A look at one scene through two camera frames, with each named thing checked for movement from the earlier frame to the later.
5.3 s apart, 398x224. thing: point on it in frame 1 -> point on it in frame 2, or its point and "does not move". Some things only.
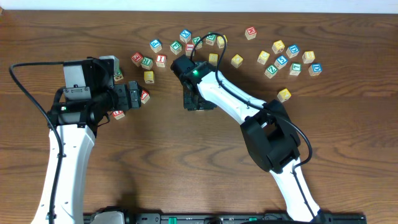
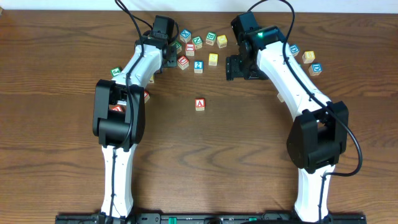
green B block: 210,39 does not move
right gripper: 193,101 -> 230,68
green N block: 199,45 does not move
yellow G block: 149,76 does not move
